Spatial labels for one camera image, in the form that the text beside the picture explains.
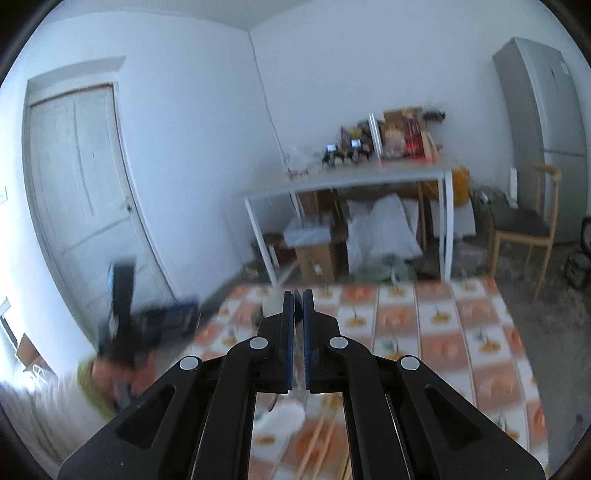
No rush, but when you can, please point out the person's left hand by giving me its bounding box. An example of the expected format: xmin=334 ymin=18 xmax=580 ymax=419
xmin=91 ymin=357 xmax=156 ymax=403

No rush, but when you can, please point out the beige snack bag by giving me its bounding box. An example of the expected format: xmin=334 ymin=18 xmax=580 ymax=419
xmin=383 ymin=122 xmax=407 ymax=158

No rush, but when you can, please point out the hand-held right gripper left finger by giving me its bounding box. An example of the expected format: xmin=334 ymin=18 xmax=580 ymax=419
xmin=58 ymin=290 xmax=296 ymax=480

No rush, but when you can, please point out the wall cable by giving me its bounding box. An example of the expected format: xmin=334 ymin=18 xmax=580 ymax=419
xmin=252 ymin=44 xmax=290 ymax=169

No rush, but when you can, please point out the small cardboard box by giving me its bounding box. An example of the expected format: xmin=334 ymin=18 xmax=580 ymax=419
xmin=295 ymin=242 xmax=349 ymax=283

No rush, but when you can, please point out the white flat panel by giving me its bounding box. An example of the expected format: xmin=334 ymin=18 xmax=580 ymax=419
xmin=429 ymin=198 xmax=476 ymax=238

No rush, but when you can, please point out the red bottle pack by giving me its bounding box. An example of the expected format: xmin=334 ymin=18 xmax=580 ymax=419
xmin=404 ymin=115 xmax=423 ymax=158

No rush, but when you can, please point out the rice cooker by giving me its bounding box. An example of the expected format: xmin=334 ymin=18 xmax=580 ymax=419
xmin=566 ymin=251 xmax=591 ymax=291

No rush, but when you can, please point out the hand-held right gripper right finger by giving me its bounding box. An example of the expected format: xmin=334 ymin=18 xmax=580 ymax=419
xmin=303 ymin=289 xmax=546 ymax=480

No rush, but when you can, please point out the white door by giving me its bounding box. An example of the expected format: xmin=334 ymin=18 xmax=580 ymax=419
xmin=25 ymin=83 xmax=175 ymax=324

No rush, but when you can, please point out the patterned tablecloth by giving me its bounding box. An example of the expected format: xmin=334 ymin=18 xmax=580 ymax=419
xmin=189 ymin=277 xmax=550 ymax=480

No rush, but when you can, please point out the wooden chair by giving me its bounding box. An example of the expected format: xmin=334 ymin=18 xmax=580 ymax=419
xmin=488 ymin=164 xmax=561 ymax=298

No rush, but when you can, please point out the white plastic bag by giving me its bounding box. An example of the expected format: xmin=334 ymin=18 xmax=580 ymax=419
xmin=346 ymin=194 xmax=423 ymax=273

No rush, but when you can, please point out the white ceramic spoon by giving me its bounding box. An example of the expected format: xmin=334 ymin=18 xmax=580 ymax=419
xmin=255 ymin=399 xmax=306 ymax=437

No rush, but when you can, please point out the white table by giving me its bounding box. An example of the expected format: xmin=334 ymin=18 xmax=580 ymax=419
xmin=231 ymin=154 xmax=455 ymax=289

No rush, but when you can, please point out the open cardboard box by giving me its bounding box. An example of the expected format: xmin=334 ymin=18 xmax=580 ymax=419
xmin=382 ymin=108 xmax=424 ymax=139

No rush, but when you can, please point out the clear plastic tube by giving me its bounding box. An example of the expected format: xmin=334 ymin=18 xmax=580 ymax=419
xmin=369 ymin=113 xmax=385 ymax=161

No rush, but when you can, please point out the person's left forearm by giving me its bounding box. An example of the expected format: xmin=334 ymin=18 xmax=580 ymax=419
xmin=0 ymin=357 xmax=121 ymax=462

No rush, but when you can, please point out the grey refrigerator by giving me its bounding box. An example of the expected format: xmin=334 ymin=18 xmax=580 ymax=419
xmin=492 ymin=38 xmax=589 ymax=243

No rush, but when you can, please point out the yellow plastic bag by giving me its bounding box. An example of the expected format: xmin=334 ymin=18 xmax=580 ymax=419
xmin=450 ymin=167 xmax=472 ymax=206

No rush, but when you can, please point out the large cardboard box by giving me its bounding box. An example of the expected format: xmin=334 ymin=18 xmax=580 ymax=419
xmin=295 ymin=187 xmax=352 ymax=217

